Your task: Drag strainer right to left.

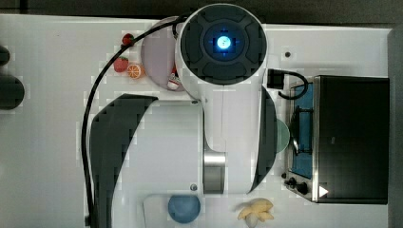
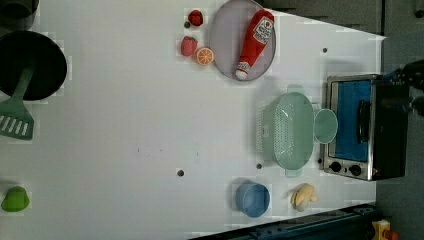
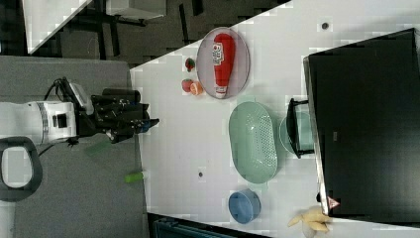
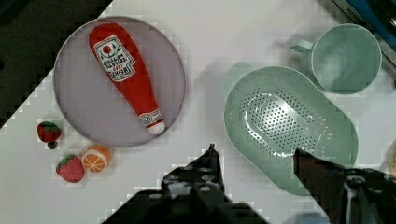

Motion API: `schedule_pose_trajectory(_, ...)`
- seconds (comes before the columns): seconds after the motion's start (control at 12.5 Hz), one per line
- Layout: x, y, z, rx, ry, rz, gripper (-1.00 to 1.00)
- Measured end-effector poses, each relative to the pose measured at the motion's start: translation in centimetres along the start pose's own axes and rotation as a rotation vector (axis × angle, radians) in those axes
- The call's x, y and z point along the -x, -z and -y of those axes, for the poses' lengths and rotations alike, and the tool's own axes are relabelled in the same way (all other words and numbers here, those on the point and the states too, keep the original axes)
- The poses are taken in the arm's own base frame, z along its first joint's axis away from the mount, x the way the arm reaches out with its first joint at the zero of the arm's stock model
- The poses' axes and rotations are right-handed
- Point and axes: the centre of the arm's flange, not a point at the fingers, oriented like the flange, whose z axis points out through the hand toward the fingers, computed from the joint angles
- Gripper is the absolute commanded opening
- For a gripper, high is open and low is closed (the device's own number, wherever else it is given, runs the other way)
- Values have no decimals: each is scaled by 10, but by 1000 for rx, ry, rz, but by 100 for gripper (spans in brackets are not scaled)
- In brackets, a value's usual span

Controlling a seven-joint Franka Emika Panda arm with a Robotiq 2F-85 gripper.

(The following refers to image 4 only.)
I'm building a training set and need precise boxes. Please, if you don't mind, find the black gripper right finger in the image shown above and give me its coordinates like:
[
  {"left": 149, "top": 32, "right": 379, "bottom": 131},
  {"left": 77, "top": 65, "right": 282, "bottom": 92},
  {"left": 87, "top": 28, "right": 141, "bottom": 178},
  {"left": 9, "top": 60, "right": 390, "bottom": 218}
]
[{"left": 293, "top": 149, "right": 396, "bottom": 224}]

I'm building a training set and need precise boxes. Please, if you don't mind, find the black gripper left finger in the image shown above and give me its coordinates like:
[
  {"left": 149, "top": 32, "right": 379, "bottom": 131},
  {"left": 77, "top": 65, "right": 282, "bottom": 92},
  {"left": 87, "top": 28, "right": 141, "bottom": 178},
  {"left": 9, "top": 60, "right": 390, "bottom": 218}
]
[{"left": 161, "top": 143, "right": 224, "bottom": 198}]

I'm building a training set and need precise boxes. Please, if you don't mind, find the green perforated strainer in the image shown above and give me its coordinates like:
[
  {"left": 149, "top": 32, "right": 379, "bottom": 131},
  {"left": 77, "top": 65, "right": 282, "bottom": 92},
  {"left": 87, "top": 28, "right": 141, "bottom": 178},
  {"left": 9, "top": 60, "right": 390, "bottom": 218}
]
[{"left": 224, "top": 63, "right": 359, "bottom": 195}]

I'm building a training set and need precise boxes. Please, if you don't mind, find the toy orange half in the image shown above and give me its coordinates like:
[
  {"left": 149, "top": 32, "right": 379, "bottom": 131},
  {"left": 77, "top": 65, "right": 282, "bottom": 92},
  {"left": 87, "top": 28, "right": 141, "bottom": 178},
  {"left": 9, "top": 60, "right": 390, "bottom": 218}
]
[{"left": 81, "top": 145, "right": 112, "bottom": 173}]

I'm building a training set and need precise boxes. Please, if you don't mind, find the large red toy strawberry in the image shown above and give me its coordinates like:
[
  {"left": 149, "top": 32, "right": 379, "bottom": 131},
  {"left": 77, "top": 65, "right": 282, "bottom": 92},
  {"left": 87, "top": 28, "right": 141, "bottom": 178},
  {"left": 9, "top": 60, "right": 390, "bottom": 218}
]
[{"left": 56, "top": 154, "right": 84, "bottom": 183}]

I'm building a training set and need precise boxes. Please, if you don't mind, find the grey round plate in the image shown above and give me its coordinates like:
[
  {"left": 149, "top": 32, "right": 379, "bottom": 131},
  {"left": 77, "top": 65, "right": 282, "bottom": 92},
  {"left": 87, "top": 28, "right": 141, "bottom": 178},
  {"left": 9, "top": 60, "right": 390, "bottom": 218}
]
[{"left": 53, "top": 16, "right": 187, "bottom": 147}]

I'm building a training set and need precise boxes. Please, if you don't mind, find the green plastic mug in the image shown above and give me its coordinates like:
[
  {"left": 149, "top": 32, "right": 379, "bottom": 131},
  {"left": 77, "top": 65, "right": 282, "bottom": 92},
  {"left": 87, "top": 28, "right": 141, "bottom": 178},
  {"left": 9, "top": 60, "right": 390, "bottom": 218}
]
[{"left": 290, "top": 23, "right": 382, "bottom": 94}]

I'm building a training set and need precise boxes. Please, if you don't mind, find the red plush ketchup bottle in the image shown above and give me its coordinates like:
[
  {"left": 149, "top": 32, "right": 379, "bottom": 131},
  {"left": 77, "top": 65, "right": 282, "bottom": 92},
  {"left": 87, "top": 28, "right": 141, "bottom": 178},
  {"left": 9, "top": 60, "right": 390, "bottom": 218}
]
[{"left": 89, "top": 22, "right": 165, "bottom": 135}]

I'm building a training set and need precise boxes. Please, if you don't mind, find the small dark toy blueberry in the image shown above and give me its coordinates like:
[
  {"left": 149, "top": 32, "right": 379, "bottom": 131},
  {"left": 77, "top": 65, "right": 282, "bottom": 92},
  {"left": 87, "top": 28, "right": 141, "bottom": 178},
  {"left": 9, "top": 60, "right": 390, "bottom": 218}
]
[{"left": 47, "top": 142, "right": 58, "bottom": 149}]

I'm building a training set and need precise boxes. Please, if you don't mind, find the small red toy strawberry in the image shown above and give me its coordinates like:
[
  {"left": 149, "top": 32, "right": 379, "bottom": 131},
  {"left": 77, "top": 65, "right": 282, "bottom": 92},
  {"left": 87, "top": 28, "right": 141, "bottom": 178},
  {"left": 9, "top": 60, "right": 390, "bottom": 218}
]
[{"left": 37, "top": 121, "right": 62, "bottom": 143}]

